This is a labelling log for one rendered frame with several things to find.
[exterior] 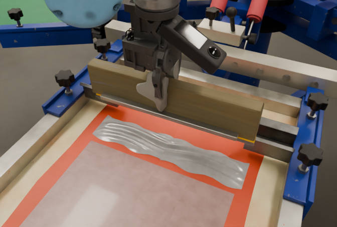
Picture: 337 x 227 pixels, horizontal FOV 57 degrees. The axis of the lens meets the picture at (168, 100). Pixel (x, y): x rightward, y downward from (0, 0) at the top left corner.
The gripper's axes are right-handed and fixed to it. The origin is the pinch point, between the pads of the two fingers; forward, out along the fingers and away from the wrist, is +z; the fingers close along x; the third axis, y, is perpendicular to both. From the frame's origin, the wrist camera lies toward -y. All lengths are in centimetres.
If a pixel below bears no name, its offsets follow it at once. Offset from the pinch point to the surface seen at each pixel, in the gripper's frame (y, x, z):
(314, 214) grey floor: -55, -62, 109
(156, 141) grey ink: 2.8, 0.6, 12.9
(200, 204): -11.8, 10.9, 13.6
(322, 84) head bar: -29.0, -27.9, 6.5
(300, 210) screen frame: -28.9, 6.8, 10.0
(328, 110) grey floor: -57, -147, 108
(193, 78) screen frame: 2.2, -21.2, 10.0
